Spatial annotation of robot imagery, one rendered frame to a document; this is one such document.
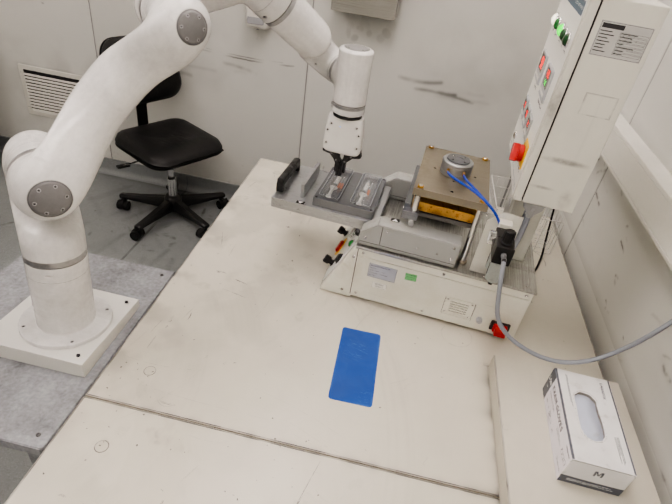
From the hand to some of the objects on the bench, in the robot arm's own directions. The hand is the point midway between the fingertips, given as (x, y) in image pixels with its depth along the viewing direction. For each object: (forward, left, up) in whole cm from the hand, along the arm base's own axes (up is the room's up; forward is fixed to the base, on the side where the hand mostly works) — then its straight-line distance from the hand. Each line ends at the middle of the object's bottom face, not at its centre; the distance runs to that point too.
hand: (339, 167), depth 136 cm
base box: (+30, 0, -30) cm, 42 cm away
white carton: (+68, -44, -28) cm, 86 cm away
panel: (+2, +2, -29) cm, 29 cm away
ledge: (+68, -67, -34) cm, 101 cm away
